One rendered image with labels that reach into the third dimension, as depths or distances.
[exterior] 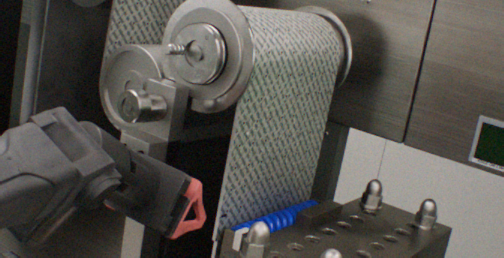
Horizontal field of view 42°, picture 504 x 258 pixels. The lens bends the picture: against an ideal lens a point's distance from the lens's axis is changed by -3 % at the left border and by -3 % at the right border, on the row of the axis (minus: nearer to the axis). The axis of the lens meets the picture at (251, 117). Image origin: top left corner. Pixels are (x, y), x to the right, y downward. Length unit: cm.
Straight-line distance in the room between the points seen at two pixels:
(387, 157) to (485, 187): 55
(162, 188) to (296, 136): 31
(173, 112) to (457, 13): 45
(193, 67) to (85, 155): 30
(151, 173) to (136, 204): 3
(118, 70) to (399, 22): 43
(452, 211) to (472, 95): 256
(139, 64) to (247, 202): 23
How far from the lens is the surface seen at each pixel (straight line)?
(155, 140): 84
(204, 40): 82
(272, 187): 95
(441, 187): 357
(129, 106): 82
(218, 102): 83
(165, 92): 85
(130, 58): 94
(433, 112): 105
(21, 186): 50
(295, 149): 97
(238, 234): 83
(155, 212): 70
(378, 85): 109
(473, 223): 355
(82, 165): 55
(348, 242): 94
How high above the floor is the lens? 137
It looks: 13 degrees down
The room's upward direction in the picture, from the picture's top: 11 degrees clockwise
